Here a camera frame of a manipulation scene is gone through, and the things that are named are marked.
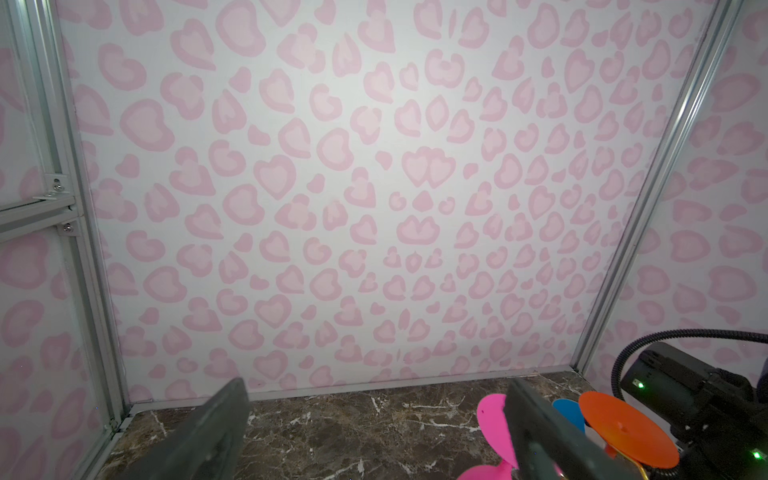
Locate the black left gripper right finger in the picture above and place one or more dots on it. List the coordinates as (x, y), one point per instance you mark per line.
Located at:
(546, 443)

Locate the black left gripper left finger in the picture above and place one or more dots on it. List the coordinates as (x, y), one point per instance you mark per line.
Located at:
(206, 445)

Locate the blue wine glass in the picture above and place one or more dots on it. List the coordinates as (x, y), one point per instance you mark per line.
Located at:
(571, 410)

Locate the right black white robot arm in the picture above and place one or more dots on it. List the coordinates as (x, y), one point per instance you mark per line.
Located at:
(718, 418)

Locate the magenta wine glass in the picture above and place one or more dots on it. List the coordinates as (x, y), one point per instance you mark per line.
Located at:
(494, 428)

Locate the red wine glass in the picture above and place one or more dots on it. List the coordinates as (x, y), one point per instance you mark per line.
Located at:
(629, 431)

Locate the aluminium enclosure frame strut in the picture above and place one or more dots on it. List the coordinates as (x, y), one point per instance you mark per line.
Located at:
(62, 393)

